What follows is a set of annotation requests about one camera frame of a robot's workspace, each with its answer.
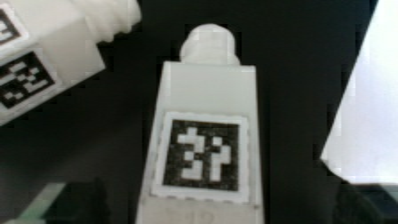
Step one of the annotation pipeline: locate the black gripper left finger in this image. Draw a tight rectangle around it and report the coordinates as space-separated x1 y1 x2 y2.
6 178 112 224

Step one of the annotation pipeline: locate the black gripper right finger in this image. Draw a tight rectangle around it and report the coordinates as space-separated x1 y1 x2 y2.
340 179 398 224

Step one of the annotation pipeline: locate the white table leg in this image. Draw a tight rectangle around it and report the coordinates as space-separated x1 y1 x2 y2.
135 24 265 224
0 0 142 125

